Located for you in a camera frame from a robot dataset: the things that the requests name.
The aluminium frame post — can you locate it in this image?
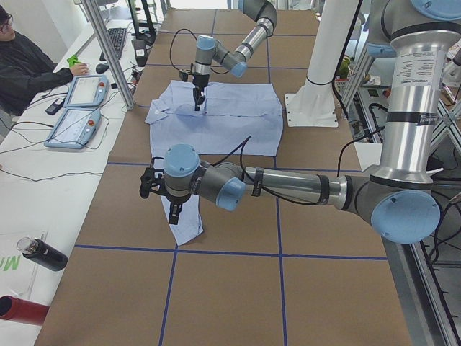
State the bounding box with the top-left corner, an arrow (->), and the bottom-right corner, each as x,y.
81,0 -> 134,110

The black phone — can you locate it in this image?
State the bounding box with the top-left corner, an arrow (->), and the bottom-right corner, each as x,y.
45,98 -> 65,115

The teach pendant tablet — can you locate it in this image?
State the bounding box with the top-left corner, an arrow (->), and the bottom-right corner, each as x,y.
64,74 -> 110,107
44,107 -> 101,149

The upper teach pendant tablet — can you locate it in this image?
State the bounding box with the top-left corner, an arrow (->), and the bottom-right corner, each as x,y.
64,74 -> 110,107

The black water bottle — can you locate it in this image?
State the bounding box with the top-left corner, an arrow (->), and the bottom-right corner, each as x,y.
17,237 -> 68,272

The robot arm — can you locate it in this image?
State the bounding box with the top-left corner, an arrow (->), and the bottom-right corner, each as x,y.
156,1 -> 460,244
182,1 -> 277,111

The black keyboard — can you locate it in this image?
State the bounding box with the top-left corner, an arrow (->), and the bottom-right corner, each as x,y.
107,27 -> 127,59

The red bottle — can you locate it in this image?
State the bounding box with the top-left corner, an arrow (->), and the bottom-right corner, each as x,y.
1,296 -> 50,326

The blue striped button shirt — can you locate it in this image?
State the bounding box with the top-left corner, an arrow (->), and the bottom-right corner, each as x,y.
144,79 -> 284,247

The lower teach pendant tablet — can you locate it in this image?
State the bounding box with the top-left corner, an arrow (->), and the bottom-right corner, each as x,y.
44,107 -> 101,149

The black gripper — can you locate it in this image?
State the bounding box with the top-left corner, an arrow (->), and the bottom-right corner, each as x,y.
166,193 -> 193,224
192,72 -> 210,111

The seated person in black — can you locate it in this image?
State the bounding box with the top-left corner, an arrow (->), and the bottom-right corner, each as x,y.
1,9 -> 89,116

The green plastic tool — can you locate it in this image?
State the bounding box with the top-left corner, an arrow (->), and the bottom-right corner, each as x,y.
66,55 -> 80,68

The black computer mouse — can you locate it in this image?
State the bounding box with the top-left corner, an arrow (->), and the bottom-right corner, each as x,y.
95,63 -> 109,74

